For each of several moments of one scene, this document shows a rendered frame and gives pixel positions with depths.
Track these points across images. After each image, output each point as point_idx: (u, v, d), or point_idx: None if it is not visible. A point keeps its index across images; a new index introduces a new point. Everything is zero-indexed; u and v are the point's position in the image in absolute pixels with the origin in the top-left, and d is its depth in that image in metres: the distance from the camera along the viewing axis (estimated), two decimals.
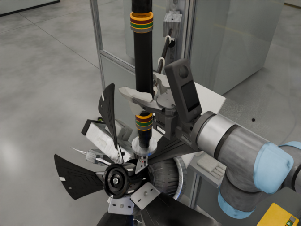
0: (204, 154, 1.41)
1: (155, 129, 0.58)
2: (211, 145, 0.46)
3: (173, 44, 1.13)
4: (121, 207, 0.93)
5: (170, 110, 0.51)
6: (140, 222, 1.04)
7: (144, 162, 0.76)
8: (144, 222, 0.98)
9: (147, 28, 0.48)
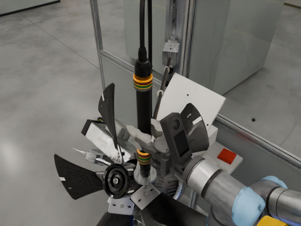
0: (204, 154, 1.41)
1: (152, 166, 0.67)
2: (198, 187, 0.55)
3: (171, 71, 1.22)
4: (121, 207, 0.93)
5: (165, 154, 0.60)
6: (140, 222, 1.04)
7: (145, 188, 0.85)
8: (144, 222, 0.98)
9: (147, 88, 0.57)
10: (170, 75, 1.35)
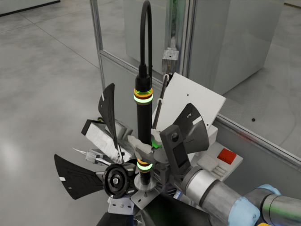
0: (204, 154, 1.41)
1: (152, 175, 0.69)
2: (196, 197, 0.58)
3: (171, 78, 1.24)
4: (121, 207, 0.93)
5: (164, 164, 0.63)
6: (140, 222, 1.04)
7: (144, 192, 0.87)
8: (144, 222, 0.98)
9: (147, 102, 0.59)
10: None
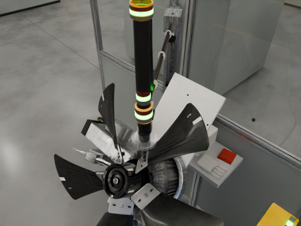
0: (204, 154, 1.41)
1: None
2: None
3: (173, 39, 1.11)
4: (121, 207, 0.93)
5: None
6: (140, 222, 1.04)
7: (143, 156, 0.75)
8: (144, 222, 0.98)
9: (147, 16, 0.47)
10: (170, 75, 1.35)
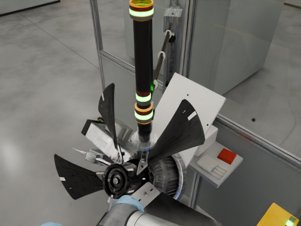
0: (204, 154, 1.41)
1: None
2: None
3: (173, 39, 1.11)
4: None
5: None
6: None
7: (143, 156, 0.75)
8: None
9: (147, 16, 0.47)
10: (170, 75, 1.35)
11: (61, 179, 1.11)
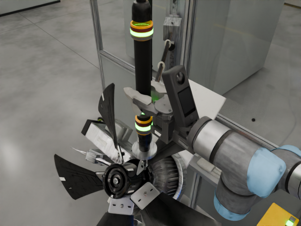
0: None
1: (152, 133, 0.59)
2: (206, 149, 0.47)
3: (173, 47, 1.14)
4: None
5: (167, 115, 0.52)
6: (140, 222, 1.04)
7: (144, 164, 0.78)
8: (144, 222, 0.98)
9: (147, 36, 0.49)
10: None
11: (61, 179, 1.11)
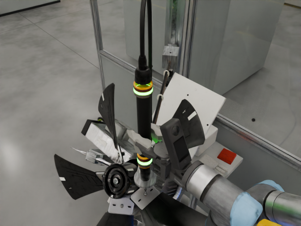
0: (204, 154, 1.41)
1: (152, 170, 0.68)
2: (197, 192, 0.57)
3: (171, 74, 1.23)
4: None
5: (165, 159, 0.61)
6: (140, 222, 1.04)
7: (144, 190, 0.87)
8: (144, 222, 0.98)
9: (147, 94, 0.58)
10: None
11: (61, 179, 1.11)
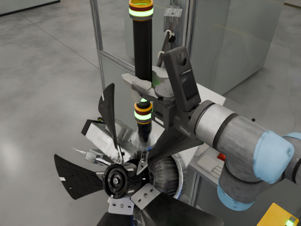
0: (204, 154, 1.41)
1: (153, 120, 0.57)
2: (209, 134, 0.45)
3: (173, 39, 1.11)
4: None
5: (168, 99, 0.50)
6: (140, 222, 1.04)
7: (145, 156, 0.75)
8: (144, 222, 0.98)
9: (146, 15, 0.47)
10: None
11: (61, 179, 1.11)
